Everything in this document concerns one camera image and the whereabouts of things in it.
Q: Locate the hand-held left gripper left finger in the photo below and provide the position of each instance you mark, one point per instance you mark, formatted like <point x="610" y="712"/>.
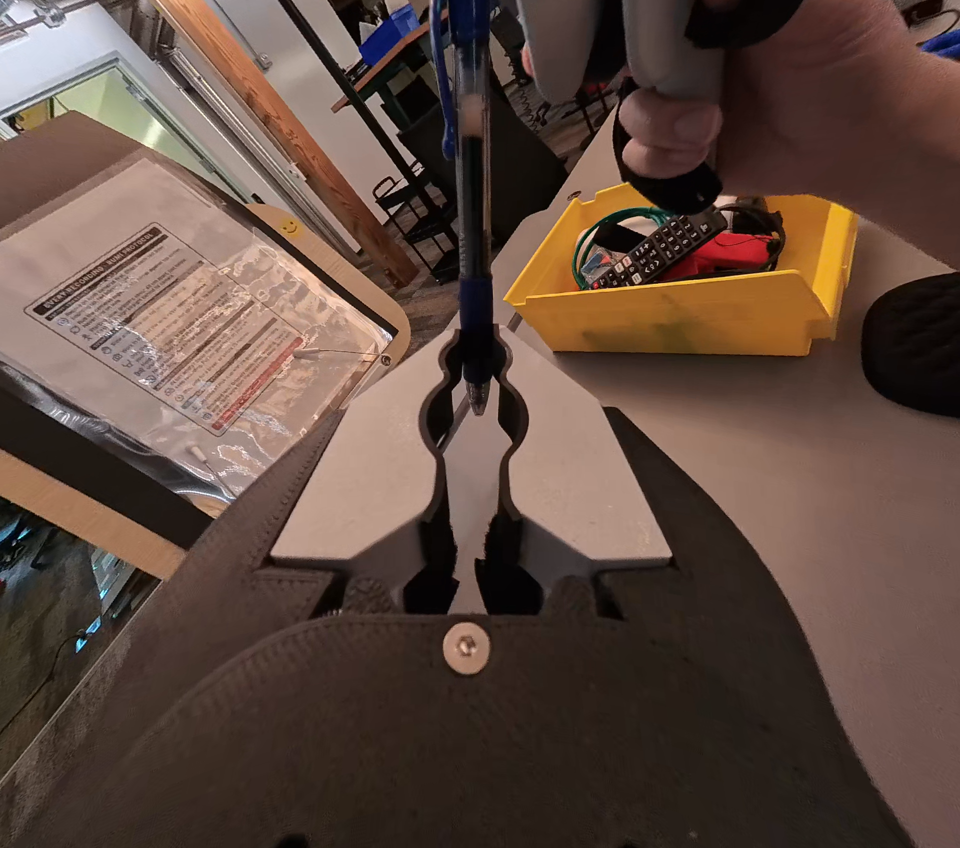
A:
<point x="352" y="488"/>

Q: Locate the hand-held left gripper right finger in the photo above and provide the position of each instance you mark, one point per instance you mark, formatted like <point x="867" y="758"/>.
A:
<point x="592" y="488"/>

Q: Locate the yellow plastic bin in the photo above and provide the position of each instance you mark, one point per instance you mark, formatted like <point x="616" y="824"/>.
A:
<point x="660" y="315"/>

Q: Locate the blue retractable pen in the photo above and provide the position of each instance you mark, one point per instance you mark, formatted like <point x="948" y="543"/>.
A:
<point x="472" y="225"/>

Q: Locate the person's right hand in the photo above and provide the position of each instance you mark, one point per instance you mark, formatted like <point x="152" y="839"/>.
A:
<point x="825" y="112"/>

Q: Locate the small blue storage bin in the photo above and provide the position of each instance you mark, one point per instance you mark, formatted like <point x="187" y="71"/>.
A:
<point x="390" y="34"/>

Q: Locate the small black device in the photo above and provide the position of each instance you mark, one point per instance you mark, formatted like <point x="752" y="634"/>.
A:
<point x="919" y="0"/>

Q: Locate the black boom pole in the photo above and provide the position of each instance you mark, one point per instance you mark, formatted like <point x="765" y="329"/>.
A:
<point x="300" y="10"/>

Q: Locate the black remote control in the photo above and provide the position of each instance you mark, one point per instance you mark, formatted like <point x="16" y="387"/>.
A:
<point x="660" y="247"/>

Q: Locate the red tool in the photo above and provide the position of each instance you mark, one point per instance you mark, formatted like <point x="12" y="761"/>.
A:
<point x="720" y="259"/>

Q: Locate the wooden beam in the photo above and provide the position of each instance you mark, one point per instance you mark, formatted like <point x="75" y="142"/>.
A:
<point x="232" y="82"/>

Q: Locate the black chair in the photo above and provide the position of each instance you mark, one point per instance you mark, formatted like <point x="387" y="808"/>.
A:
<point x="517" y="172"/>

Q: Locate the yellow smiley sticker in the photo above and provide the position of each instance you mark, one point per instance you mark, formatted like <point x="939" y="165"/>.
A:
<point x="289" y="226"/>

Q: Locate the laminated instruction sheet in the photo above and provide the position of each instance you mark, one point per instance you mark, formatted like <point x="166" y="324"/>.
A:
<point x="112" y="278"/>

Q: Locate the black textured pad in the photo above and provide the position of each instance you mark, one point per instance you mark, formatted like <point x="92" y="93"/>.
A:
<point x="915" y="345"/>

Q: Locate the green lit glass partition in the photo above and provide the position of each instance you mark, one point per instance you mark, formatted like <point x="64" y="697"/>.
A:
<point x="90" y="97"/>

